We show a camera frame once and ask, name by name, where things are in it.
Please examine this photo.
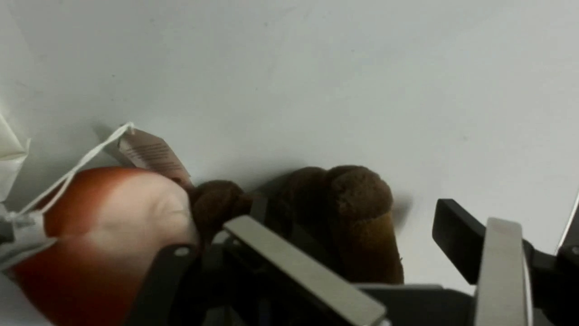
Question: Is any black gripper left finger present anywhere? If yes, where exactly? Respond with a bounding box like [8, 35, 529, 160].
[225, 216, 386, 326]

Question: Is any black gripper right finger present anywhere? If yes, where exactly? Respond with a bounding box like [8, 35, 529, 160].
[433, 200, 534, 326]

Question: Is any red plush radish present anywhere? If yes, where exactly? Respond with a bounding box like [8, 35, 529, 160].
[2, 147, 199, 326]

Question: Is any white orange plastic bag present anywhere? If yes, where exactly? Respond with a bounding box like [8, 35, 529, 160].
[0, 115, 31, 202]

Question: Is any brown plush moose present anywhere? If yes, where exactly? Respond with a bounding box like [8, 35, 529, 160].
[265, 165, 404, 285]

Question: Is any round white table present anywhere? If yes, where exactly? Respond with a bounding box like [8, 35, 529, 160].
[0, 0, 579, 289]

